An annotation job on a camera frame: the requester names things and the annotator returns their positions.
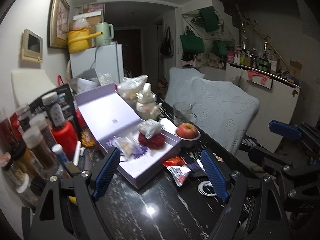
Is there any metal bowl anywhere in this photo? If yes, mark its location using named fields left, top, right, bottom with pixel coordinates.
left=175, top=132, right=201, bottom=148

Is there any yellow pot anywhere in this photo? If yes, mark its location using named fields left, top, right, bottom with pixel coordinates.
left=67, top=28, right=103, bottom=54

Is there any glass mug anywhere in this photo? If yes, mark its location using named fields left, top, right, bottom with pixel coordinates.
left=173, top=102, right=197, bottom=126

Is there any blue white tube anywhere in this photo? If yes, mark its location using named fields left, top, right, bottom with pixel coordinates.
left=52, top=144, right=71, bottom=174

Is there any red apple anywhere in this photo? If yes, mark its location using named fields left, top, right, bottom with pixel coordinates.
left=176, top=123, right=199, bottom=139

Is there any green electric kettle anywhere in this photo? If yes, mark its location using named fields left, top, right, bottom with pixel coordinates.
left=95, top=22, right=114, bottom=47

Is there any white cable coil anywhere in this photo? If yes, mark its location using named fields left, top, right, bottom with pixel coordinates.
left=197, top=180, right=217, bottom=197

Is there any cream cartoon water bottle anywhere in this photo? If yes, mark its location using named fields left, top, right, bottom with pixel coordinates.
left=136, top=83, right=162, bottom=120

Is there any wall intercom panel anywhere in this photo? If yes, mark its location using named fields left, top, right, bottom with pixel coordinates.
left=21, top=29, right=43, bottom=63

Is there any dark lidded jar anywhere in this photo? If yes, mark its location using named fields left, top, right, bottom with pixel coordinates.
left=41, top=92, right=66, bottom=129

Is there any lavender drawstring pouch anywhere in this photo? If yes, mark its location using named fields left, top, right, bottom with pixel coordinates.
left=105, top=136, right=148, bottom=160

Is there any silver purple snack packet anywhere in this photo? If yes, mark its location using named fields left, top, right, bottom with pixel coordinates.
left=167, top=162, right=202, bottom=187

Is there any light blue leaf cushion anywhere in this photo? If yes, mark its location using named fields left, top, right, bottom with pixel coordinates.
left=165, top=68, right=260, bottom=155

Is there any green tote bag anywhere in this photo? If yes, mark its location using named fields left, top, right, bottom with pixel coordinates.
left=180, top=26, right=205, bottom=54

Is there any white cabinet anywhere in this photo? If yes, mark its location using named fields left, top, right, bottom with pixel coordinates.
left=225, top=63, right=300, bottom=153

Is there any clear plastic bag of snacks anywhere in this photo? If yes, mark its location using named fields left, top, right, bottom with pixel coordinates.
left=117, top=75, right=148, bottom=100

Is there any gold framed picture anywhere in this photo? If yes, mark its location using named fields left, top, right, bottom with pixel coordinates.
left=47, top=0, right=70, bottom=49

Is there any white refrigerator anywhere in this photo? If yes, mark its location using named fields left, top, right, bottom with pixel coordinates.
left=70, top=44, right=124, bottom=83

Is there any lavender open gift box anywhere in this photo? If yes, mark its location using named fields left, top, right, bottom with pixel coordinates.
left=75, top=83, right=181, bottom=189

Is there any red fluffy scrunchie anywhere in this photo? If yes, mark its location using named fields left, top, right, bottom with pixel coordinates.
left=138, top=133, right=165, bottom=150

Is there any white patterned snack bag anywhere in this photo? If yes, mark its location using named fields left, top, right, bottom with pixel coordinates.
left=137, top=119, right=162, bottom=139

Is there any red snack packet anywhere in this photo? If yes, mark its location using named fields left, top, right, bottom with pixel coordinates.
left=163, top=155, right=187, bottom=167

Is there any clear plastic pillow bag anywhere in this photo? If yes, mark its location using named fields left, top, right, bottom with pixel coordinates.
left=114, top=133, right=137, bottom=162

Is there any red plastic container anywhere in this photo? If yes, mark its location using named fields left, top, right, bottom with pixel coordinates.
left=51, top=121, right=78, bottom=160

